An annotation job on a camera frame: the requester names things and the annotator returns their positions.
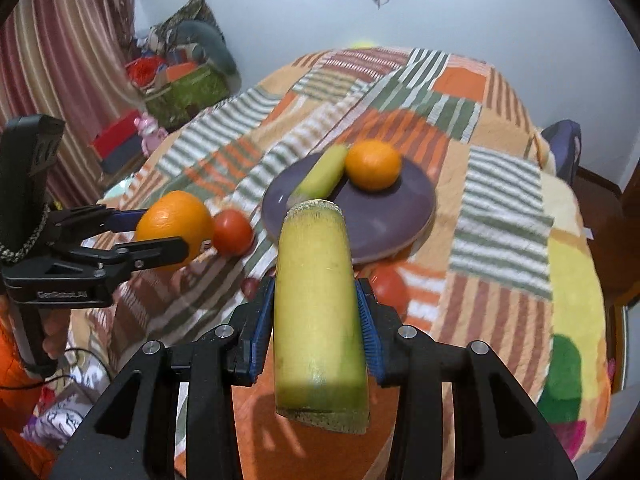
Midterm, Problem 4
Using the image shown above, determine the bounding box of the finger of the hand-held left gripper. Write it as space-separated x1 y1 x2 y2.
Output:
49 205 148 242
60 236 190 287

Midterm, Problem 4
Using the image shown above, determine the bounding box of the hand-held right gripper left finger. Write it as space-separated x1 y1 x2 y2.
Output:
50 275 277 480

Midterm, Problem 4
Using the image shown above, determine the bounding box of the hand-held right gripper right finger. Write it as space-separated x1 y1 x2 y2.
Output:
355 277 577 480

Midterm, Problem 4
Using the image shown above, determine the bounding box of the large orange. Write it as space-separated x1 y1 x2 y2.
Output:
135 190 216 274

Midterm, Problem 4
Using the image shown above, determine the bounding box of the large yellow-green sugarcane piece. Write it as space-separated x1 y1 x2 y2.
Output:
273 199 371 435

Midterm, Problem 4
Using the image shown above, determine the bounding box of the purple plate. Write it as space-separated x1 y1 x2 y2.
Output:
261 152 436 265

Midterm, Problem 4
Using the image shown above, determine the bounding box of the person's left forearm orange sleeve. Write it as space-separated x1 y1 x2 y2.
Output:
0 295 57 467

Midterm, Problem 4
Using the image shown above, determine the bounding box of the person's left hand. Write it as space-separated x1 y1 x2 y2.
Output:
41 305 69 362

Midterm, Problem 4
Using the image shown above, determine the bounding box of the red tomato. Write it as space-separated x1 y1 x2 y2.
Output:
371 266 410 319
212 209 255 257

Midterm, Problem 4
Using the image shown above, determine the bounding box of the red box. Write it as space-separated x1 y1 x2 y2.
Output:
89 109 147 160

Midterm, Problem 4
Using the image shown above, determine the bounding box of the pink plush toy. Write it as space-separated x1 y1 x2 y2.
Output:
133 112 169 157

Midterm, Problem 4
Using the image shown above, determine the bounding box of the striped curtain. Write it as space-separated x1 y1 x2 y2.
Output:
0 0 147 211

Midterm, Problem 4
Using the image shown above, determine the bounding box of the green bag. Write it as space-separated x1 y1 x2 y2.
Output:
144 66 232 132

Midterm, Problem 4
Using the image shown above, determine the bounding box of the red bag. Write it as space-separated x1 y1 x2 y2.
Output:
124 55 167 87

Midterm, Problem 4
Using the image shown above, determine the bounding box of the small yellow-green sugarcane piece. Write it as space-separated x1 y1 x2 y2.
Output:
291 143 349 206

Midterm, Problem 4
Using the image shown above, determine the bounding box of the small orange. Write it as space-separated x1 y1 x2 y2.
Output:
345 140 404 192

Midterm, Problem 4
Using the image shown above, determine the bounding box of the white patterned cloth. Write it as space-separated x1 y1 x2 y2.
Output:
22 357 112 448

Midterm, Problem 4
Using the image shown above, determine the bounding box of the grey cushion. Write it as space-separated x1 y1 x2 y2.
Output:
176 20 239 75

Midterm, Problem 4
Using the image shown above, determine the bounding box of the patterned pillow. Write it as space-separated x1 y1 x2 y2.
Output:
149 0 227 47

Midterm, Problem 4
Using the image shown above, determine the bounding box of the striped patchwork blanket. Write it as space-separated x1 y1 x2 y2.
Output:
65 46 614 480

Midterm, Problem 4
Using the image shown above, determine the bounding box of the blue chair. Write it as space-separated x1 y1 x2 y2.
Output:
541 119 584 187

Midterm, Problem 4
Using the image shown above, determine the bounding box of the braided cord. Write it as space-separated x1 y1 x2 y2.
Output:
0 204 52 266

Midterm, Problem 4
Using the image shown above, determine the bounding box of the black cable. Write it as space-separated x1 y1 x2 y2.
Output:
0 346 103 392

